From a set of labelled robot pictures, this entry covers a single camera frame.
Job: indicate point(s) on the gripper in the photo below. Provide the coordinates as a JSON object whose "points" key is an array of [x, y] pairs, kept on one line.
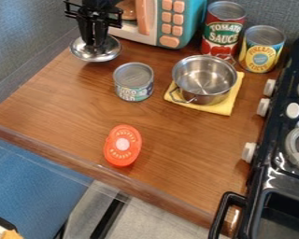
{"points": [[98, 13]]}

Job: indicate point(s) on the silver pot lid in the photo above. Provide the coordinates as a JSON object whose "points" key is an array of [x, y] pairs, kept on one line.
{"points": [[93, 53]]}

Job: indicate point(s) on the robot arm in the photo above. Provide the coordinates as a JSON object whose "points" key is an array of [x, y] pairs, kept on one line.
{"points": [[98, 2]]}

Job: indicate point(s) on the small teal fish can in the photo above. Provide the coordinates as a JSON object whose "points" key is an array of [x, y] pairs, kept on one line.
{"points": [[133, 81]]}

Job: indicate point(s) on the silver pot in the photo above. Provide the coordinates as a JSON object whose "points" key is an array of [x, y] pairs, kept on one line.
{"points": [[204, 77]]}

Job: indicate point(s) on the red tomato sauce can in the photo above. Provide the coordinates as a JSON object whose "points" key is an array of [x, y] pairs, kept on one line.
{"points": [[221, 32]]}

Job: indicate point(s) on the yellow pineapple can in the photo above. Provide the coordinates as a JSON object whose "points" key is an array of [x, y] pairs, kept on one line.
{"points": [[261, 49]]}

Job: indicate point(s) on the toy microwave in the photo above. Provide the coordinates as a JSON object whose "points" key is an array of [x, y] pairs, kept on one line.
{"points": [[177, 21]]}

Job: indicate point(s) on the orange toy tomato slice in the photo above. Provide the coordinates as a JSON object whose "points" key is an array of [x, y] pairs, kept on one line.
{"points": [[123, 145]]}

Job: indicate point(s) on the yellow cloth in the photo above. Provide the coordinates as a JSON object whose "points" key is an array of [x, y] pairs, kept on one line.
{"points": [[222, 107]]}

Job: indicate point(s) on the toy stove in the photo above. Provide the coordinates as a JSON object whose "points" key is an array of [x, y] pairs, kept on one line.
{"points": [[281, 155]]}

